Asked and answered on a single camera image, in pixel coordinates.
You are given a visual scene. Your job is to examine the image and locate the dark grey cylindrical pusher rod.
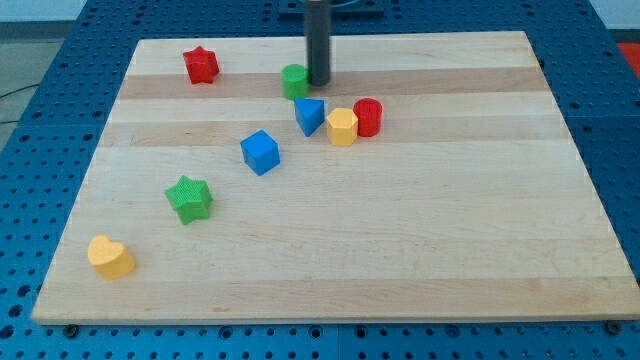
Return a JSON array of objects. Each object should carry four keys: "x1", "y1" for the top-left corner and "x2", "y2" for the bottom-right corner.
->
[{"x1": 304, "y1": 0, "x2": 331, "y2": 86}]

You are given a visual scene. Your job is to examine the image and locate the blue triangle block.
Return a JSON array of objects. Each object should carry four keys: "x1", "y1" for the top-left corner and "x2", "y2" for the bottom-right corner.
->
[{"x1": 294, "y1": 98, "x2": 325, "y2": 137}]

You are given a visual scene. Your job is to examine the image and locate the blue cube block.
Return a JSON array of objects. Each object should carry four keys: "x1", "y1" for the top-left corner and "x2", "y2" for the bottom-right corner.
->
[{"x1": 240, "y1": 130, "x2": 280, "y2": 176}]

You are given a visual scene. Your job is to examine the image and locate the green cylinder block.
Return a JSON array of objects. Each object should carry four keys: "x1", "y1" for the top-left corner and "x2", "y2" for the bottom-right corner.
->
[{"x1": 281, "y1": 64, "x2": 309, "y2": 100}]

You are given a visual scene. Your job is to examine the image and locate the red cylinder block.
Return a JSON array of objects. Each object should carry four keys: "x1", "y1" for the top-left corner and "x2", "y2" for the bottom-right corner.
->
[{"x1": 353, "y1": 98, "x2": 383, "y2": 137}]

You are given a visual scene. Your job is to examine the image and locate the yellow hexagon block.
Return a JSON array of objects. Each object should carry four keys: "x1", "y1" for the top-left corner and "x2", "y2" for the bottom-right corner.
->
[{"x1": 326, "y1": 108, "x2": 358, "y2": 147}]

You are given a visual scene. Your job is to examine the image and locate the red star block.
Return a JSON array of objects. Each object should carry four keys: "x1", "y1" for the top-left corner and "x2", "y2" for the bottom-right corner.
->
[{"x1": 183, "y1": 46, "x2": 220, "y2": 84}]

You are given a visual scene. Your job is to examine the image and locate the light wooden board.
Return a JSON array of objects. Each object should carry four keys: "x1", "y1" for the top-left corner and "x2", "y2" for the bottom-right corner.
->
[{"x1": 32, "y1": 31, "x2": 639, "y2": 325}]

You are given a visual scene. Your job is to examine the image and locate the green star block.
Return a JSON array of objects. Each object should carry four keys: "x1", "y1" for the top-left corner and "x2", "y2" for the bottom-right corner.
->
[{"x1": 165, "y1": 175, "x2": 213, "y2": 225}]

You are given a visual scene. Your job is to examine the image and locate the yellow heart block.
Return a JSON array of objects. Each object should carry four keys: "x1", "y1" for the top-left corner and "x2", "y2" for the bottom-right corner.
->
[{"x1": 87, "y1": 235, "x2": 136, "y2": 280}]

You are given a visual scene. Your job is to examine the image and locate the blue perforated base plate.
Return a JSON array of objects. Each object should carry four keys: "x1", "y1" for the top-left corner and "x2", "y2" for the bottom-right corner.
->
[{"x1": 1, "y1": 0, "x2": 639, "y2": 359}]

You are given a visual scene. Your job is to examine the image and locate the black cable on floor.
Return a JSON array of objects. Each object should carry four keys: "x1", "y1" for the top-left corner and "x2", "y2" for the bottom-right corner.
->
[{"x1": 0, "y1": 83, "x2": 40, "y2": 126}]

